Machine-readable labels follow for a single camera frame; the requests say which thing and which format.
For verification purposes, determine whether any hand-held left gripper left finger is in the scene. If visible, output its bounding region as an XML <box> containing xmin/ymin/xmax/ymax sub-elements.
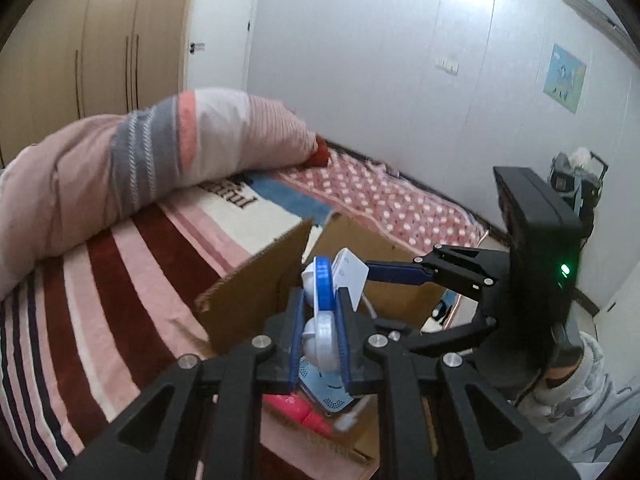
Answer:
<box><xmin>60</xmin><ymin>287</ymin><xmax>308</xmax><ymax>480</ymax></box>

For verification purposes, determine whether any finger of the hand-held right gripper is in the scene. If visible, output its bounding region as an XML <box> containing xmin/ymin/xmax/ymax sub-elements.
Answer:
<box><xmin>364</xmin><ymin>244</ymin><xmax>512</xmax><ymax>303</ymax></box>
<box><xmin>374</xmin><ymin>310</ymin><xmax>501</xmax><ymax>362</ymax></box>

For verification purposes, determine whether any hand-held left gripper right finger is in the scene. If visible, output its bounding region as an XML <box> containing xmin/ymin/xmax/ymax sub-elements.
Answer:
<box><xmin>334</xmin><ymin>286</ymin><xmax>583</xmax><ymax>480</ymax></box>

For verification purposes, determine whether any white charger with cable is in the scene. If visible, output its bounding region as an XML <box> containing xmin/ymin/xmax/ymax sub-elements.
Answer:
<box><xmin>332</xmin><ymin>247</ymin><xmax>382</xmax><ymax>322</ymax></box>

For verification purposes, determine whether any blue square device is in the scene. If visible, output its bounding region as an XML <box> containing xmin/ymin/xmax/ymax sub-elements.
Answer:
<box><xmin>297</xmin><ymin>355</ymin><xmax>368</xmax><ymax>417</ymax></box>

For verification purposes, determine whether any pink bottle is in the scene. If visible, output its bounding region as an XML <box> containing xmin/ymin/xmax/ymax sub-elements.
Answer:
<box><xmin>262</xmin><ymin>392</ymin><xmax>336</xmax><ymax>438</ymax></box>

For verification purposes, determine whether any cardboard box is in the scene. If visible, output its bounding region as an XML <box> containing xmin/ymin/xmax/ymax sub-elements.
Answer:
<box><xmin>194</xmin><ymin>212</ymin><xmax>451</xmax><ymax>467</ymax></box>

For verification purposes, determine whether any white blue contact lens case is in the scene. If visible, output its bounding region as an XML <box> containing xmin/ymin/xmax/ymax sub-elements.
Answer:
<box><xmin>300</xmin><ymin>256</ymin><xmax>337</xmax><ymax>373</ymax></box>

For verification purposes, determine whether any red plush item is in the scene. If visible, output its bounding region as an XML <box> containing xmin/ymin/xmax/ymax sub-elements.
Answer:
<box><xmin>306</xmin><ymin>134</ymin><xmax>331</xmax><ymax>168</ymax></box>

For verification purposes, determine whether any striped printed blanket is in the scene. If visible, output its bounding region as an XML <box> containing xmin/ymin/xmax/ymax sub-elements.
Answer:
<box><xmin>0</xmin><ymin>150</ymin><xmax>488</xmax><ymax>480</ymax></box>

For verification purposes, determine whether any white air conditioner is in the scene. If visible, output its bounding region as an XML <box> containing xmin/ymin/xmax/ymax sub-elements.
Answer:
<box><xmin>560</xmin><ymin>0</ymin><xmax>632</xmax><ymax>56</ymax></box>

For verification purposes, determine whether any striped pink grey duvet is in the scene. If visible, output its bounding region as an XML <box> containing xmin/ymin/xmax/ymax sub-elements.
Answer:
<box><xmin>0</xmin><ymin>88</ymin><xmax>321</xmax><ymax>301</ymax></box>

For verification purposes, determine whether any white door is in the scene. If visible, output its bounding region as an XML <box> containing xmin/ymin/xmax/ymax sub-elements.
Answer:
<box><xmin>185</xmin><ymin>0</ymin><xmax>263</xmax><ymax>97</ymax></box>

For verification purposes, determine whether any beige wooden wardrobe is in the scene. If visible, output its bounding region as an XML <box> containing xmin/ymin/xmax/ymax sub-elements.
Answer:
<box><xmin>0</xmin><ymin>0</ymin><xmax>197</xmax><ymax>168</ymax></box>

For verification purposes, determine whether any blue wall poster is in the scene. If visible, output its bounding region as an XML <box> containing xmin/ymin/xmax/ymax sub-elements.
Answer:
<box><xmin>544</xmin><ymin>43</ymin><xmax>587</xmax><ymax>114</ymax></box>

